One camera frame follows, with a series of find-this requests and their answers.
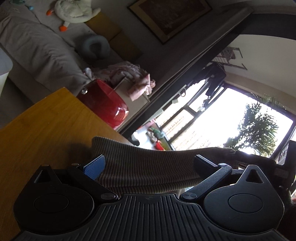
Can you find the grey neck pillow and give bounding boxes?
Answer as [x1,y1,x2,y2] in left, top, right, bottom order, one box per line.
[82,35,111,58]

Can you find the red gold-framed picture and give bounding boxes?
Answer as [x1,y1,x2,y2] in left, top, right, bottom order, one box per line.
[127,0,213,45]

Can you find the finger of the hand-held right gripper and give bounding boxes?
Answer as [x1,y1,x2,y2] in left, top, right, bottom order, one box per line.
[228,149,277,167]

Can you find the red glossy plastic bin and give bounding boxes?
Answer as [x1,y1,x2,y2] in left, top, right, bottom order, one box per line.
[76,79,130,129]

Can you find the dark-framed window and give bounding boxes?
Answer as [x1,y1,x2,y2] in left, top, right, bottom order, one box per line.
[136,86,296,163]

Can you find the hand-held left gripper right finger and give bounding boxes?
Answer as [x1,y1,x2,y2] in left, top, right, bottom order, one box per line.
[180,154,270,202]

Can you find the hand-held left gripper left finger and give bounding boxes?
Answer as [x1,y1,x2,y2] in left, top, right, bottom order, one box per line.
[34,154,119,202]

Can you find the mustard sofa back cushion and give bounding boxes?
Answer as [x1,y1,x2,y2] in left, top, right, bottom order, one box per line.
[85,11,144,63]

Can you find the white goose plush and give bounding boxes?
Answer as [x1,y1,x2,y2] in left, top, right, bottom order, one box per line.
[46,0,101,32]

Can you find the striped grey sweater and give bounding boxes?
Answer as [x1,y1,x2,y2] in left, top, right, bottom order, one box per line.
[91,136,238,194]

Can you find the grey sofa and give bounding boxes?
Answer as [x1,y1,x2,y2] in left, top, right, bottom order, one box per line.
[0,0,125,105]

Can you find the person's right forearm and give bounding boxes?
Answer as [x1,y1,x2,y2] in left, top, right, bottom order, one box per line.
[281,185,296,209]

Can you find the pink clothes pile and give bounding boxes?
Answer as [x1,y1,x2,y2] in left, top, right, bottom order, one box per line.
[83,61,156,102]

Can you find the dark hanging clothes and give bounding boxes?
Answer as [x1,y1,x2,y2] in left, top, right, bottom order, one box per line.
[185,62,227,112]

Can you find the ceiling drying rack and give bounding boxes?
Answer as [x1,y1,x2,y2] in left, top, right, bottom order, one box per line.
[211,46,248,70]

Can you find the beige upholstered seat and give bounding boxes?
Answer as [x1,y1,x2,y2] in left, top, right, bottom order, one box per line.
[113,77,151,109]

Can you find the green plush toy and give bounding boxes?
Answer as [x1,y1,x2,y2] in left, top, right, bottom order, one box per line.
[150,127,165,139]

